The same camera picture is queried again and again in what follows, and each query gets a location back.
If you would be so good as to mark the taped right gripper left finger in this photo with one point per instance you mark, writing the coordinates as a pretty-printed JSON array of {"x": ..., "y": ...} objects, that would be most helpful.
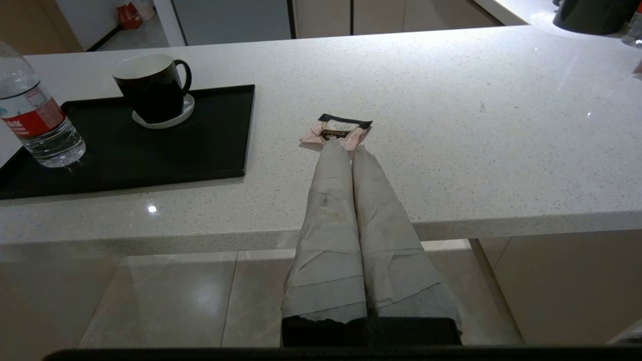
[{"x": 328, "y": 240}]

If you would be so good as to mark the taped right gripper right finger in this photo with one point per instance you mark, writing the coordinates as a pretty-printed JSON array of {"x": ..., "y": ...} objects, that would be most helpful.
[{"x": 396, "y": 260}]

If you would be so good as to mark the pink black tea sachet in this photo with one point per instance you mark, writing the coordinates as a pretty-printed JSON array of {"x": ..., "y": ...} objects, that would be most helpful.
[{"x": 341, "y": 128}]

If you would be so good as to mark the clear water bottle red label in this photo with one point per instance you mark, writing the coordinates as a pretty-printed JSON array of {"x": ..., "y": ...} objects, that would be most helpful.
[
  {"x": 634, "y": 27},
  {"x": 37, "y": 125}
]

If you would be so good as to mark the black electric kettle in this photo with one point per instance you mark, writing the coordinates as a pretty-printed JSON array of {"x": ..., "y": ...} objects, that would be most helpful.
[{"x": 594, "y": 15}]

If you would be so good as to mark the white round coaster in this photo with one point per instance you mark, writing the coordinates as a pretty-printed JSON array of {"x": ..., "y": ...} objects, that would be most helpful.
[{"x": 186, "y": 111}]

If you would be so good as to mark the black rectangular serving tray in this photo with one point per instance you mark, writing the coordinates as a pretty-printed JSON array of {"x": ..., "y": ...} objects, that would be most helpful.
[{"x": 150, "y": 150}]

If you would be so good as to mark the beige base cabinet door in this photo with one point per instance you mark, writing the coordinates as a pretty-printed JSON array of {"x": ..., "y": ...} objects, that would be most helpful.
[
  {"x": 378, "y": 15},
  {"x": 322, "y": 17}
]

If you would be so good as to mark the black mug white inside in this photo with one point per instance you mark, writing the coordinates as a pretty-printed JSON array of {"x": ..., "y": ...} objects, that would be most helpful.
[{"x": 153, "y": 93}]

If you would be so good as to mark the beige drawer cabinet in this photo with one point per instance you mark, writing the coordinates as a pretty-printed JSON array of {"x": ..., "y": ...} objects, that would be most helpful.
[{"x": 446, "y": 12}]

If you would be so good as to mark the white plastic bag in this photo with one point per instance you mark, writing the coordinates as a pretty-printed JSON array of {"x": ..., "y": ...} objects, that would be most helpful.
[{"x": 144, "y": 7}]

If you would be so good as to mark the red bag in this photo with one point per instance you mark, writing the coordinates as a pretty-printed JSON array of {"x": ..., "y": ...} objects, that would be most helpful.
[{"x": 129, "y": 16}]

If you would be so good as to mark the wooden entrance door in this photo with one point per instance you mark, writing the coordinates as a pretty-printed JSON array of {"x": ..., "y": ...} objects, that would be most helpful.
[{"x": 35, "y": 25}]

